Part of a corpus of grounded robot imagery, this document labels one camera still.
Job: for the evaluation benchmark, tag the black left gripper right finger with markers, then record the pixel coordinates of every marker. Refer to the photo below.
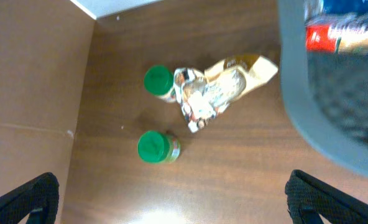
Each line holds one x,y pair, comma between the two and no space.
310,200

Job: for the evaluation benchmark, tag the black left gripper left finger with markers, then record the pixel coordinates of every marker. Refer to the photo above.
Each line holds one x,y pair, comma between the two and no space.
37,200

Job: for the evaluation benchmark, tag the orange spaghetti packet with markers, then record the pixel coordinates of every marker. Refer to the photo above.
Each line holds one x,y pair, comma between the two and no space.
337,38

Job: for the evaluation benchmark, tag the blue tissue multipack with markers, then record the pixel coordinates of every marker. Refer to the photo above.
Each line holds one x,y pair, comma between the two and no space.
314,8

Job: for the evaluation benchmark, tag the grey plastic basket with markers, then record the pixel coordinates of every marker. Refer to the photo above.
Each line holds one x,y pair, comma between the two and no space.
325,95

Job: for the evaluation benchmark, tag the green lid pesto jar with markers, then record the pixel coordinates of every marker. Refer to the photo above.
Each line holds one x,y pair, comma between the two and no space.
156,148

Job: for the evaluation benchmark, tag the sliced bread paper bag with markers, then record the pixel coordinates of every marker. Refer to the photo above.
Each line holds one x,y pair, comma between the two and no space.
202,96

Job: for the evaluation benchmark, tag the green lid jar white label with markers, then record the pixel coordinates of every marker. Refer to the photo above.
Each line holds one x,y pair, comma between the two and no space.
158,81

